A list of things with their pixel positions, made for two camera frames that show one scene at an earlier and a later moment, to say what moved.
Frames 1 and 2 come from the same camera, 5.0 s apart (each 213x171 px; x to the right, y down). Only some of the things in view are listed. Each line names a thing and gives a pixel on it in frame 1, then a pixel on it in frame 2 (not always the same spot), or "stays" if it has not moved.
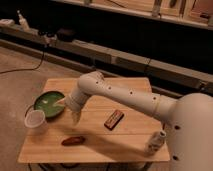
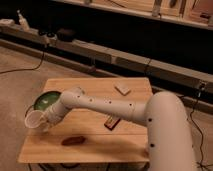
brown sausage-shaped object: x=73 y=141 stays
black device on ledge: x=65 y=35 stays
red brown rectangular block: x=113 y=120 stays
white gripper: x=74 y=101 to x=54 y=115
